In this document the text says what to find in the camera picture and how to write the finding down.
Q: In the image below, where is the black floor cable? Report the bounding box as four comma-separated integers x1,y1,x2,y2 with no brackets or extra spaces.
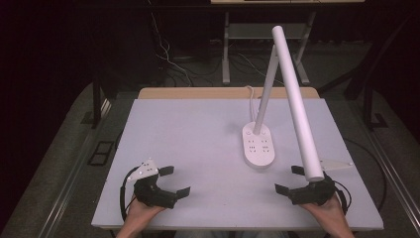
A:
343,138,388,213

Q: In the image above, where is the grey metal table frame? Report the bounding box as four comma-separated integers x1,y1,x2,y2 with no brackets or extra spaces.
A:
221,10,317,86

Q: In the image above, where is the person's left hand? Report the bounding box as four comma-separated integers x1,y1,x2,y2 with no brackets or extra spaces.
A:
125,194,166,230

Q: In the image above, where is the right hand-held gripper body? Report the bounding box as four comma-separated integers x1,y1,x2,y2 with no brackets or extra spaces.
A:
288,158,355,206

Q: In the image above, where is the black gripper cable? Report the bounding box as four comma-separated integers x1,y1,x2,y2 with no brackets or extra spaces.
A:
332,179,353,216
119,166,141,222

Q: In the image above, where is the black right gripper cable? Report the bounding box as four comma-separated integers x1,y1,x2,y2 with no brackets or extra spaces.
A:
332,179,353,216

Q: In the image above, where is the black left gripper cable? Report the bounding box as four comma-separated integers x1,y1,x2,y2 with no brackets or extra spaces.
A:
119,166,141,222

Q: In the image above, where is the person's right hand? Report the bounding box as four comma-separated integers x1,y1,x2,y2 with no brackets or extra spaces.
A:
299,193,349,230

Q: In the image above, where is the white lamp cable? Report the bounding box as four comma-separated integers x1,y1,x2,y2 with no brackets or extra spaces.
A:
245,84,260,123

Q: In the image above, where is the white floor cable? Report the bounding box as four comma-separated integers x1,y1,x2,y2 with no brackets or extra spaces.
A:
147,0,194,87

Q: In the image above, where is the black metal stand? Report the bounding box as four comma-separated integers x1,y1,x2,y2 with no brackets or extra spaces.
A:
80,77,104,131
362,80,390,132

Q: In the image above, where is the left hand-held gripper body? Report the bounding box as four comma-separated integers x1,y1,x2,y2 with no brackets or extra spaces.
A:
127,158,178,210

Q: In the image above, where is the white desk lamp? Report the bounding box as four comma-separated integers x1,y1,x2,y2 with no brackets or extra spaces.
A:
242,25,326,183

